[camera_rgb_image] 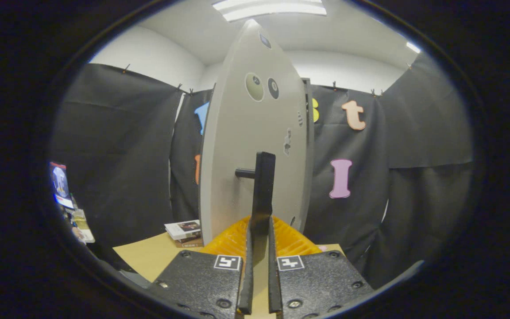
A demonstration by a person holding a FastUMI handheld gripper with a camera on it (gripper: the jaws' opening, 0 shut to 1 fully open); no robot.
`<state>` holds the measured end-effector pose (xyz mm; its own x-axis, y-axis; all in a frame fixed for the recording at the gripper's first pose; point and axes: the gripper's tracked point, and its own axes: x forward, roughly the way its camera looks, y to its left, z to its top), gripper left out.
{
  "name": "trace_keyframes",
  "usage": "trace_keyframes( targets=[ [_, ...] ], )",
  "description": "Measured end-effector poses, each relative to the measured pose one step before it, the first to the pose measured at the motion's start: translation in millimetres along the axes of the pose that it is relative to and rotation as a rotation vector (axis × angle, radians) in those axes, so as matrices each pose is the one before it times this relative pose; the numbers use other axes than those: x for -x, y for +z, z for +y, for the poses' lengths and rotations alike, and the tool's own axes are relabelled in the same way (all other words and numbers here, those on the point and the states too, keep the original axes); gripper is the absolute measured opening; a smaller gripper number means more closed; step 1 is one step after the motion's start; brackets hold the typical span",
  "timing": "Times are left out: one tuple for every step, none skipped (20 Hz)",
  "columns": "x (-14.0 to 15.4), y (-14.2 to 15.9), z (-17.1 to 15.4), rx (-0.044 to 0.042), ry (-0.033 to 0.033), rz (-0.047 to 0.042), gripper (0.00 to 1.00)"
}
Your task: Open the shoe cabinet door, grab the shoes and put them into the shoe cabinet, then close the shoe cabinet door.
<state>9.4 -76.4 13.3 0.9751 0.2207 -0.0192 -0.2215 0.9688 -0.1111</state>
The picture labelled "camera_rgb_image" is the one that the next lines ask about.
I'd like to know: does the long ceiling light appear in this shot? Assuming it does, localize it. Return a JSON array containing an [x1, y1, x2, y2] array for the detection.
[[212, 0, 328, 23]]

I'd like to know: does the grey shoe cabinet door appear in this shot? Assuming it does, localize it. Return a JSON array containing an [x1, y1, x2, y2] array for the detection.
[[198, 19, 314, 266]]

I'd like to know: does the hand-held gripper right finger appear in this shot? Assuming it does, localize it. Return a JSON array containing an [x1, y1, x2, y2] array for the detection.
[[267, 216, 375, 319]]

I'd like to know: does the yellow-labelled bottle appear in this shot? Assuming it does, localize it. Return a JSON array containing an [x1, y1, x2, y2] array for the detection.
[[71, 208, 96, 244]]

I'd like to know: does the black backdrop cloth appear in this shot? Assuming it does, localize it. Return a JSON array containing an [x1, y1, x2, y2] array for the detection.
[[49, 51, 475, 288]]

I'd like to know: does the white book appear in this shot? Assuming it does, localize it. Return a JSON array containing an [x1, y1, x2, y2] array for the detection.
[[164, 220, 202, 241]]

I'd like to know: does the blue wall poster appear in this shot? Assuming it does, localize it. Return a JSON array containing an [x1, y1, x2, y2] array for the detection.
[[49, 162, 75, 210]]

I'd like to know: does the grey shoe cabinet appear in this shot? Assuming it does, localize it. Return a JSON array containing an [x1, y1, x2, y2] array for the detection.
[[300, 78, 315, 242]]

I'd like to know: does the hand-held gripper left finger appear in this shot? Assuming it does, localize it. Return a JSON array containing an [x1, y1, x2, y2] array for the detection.
[[147, 216, 254, 319]]

